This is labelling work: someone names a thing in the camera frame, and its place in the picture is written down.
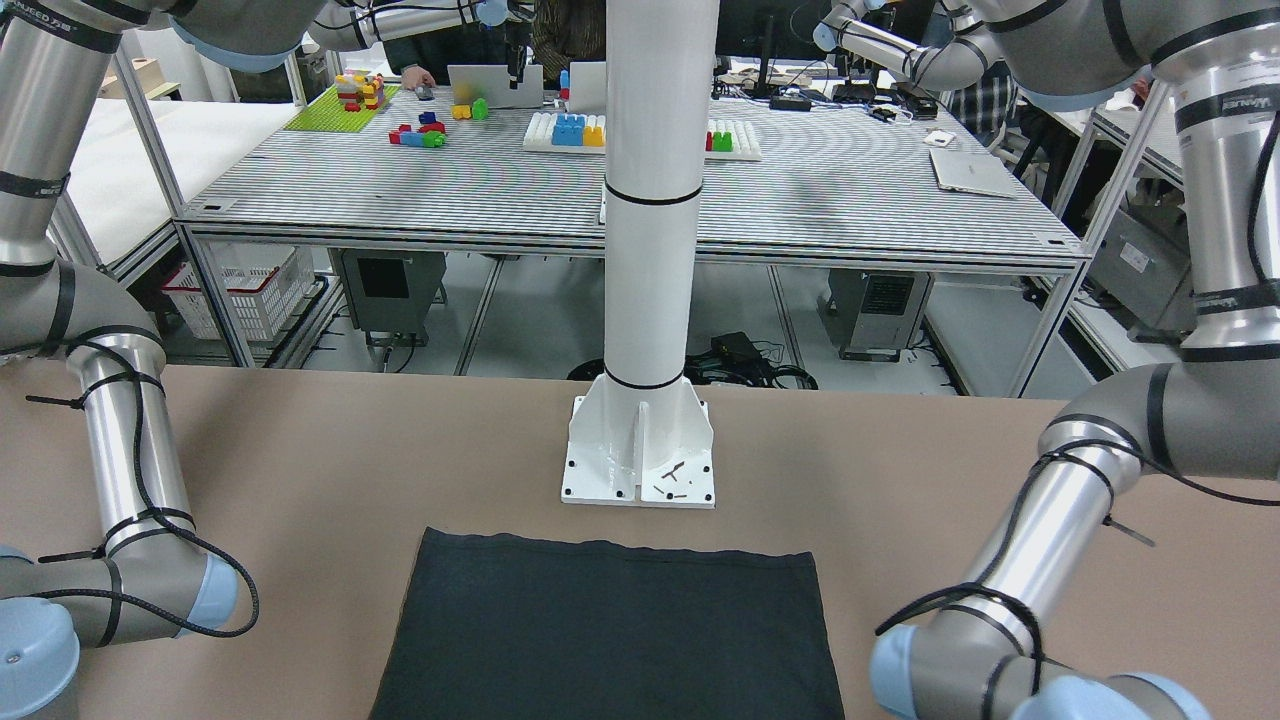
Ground black t-shirt with logo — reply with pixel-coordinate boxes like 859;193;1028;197
370;529;845;719

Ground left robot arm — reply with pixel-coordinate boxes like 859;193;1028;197
869;1;1279;719

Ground neighbouring robot arm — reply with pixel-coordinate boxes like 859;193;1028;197
812;1;1004;91

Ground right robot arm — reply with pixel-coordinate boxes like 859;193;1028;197
1;1;323;719

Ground white central mounting column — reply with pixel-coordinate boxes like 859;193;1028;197
559;1;719;509

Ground white tray with blocks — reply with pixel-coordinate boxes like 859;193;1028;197
521;111;764;161

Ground striped metal work table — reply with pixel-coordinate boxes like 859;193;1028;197
180;90;1089;397

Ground silver laptop closed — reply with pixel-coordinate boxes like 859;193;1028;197
929;147;1020;199

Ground white plastic basket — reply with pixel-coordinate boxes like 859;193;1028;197
161;246;314;342

